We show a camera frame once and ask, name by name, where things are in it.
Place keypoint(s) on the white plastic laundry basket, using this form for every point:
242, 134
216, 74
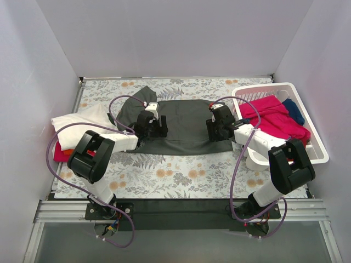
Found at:
314, 148

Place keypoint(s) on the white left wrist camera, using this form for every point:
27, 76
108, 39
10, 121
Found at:
153, 108

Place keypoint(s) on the grey t shirt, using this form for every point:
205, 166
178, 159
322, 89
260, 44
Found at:
187, 131

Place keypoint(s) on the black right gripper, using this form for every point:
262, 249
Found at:
214, 129

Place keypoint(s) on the folded orange t shirt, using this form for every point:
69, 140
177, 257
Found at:
68, 152

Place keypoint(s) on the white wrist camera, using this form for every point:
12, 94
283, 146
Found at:
153, 108
214, 106

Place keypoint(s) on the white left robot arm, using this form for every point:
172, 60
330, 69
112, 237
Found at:
91, 156

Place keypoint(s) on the navy blue t shirt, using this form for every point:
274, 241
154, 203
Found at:
294, 111

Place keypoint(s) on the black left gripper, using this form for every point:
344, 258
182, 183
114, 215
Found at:
158, 127

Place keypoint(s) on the floral patterned table mat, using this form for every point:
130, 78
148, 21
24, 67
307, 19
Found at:
134, 175

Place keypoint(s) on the folded magenta t shirt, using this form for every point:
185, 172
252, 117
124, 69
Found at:
58, 155

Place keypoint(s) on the pink t shirt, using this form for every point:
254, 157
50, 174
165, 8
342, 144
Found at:
272, 117

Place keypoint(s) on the aluminium frame rail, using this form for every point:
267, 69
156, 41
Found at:
52, 212

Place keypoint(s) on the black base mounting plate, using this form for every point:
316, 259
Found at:
178, 214

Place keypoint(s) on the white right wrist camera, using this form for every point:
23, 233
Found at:
214, 106

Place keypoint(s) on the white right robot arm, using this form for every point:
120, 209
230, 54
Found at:
289, 164

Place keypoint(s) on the folded white t shirt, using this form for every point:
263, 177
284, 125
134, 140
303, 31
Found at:
70, 137

